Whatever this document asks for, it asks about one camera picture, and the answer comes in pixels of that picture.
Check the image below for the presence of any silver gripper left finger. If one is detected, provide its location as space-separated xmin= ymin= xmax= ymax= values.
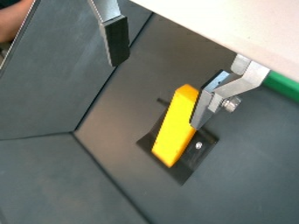
xmin=88 ymin=0 xmax=130 ymax=67

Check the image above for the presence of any yellow rectangular block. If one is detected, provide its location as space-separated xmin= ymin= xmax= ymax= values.
xmin=152 ymin=84 xmax=199 ymax=168

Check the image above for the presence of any black curved fixture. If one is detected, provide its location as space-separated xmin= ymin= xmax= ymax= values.
xmin=136 ymin=98 xmax=219 ymax=186

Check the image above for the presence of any green shape-sorting board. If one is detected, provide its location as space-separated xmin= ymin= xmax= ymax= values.
xmin=263 ymin=71 xmax=299 ymax=103

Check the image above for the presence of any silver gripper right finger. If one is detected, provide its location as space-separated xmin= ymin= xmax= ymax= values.
xmin=190 ymin=54 xmax=270 ymax=130

